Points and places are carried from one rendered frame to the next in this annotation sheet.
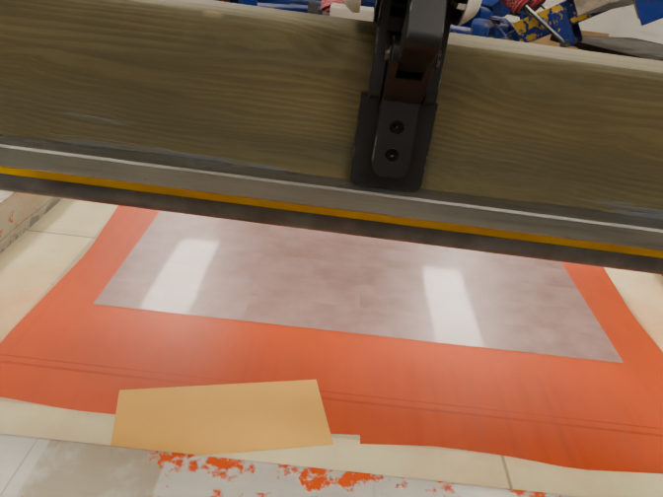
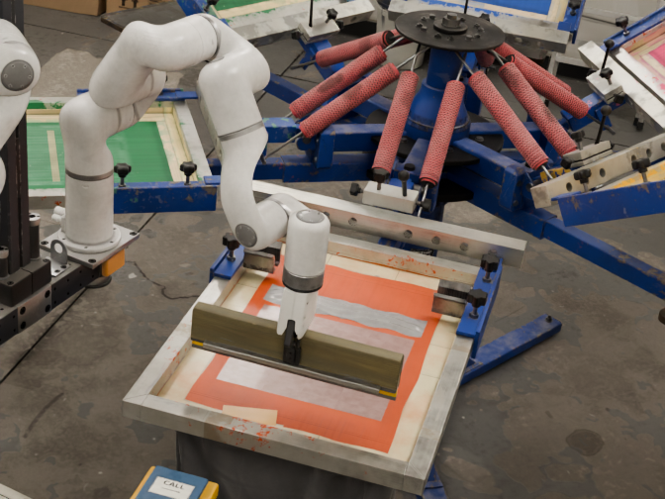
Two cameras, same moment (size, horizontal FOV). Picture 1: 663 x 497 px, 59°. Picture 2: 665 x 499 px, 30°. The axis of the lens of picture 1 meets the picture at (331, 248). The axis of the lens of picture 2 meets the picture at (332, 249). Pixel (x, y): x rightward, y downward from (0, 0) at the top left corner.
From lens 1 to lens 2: 209 cm
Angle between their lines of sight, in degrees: 12
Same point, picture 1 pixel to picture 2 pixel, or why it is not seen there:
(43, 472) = (211, 416)
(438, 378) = (315, 415)
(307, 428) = (270, 421)
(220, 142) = (253, 348)
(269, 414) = (261, 417)
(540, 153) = (326, 360)
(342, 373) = (286, 410)
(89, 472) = (219, 417)
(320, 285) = (291, 381)
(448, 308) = (333, 395)
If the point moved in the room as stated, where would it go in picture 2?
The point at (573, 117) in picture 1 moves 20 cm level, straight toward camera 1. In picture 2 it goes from (332, 354) to (261, 401)
